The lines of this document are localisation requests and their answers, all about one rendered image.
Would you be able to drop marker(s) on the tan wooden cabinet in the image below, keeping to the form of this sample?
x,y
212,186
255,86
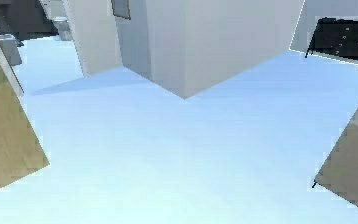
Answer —
x,y
7,133

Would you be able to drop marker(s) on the grey trash can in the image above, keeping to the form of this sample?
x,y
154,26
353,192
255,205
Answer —
x,y
63,28

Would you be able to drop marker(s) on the tan cupboard with black leg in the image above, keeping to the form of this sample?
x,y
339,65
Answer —
x,y
350,166

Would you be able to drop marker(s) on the grey box-shaped furniture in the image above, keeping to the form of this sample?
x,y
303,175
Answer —
x,y
9,48

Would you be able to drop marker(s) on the black chest of drawers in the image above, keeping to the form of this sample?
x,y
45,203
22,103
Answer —
x,y
343,38

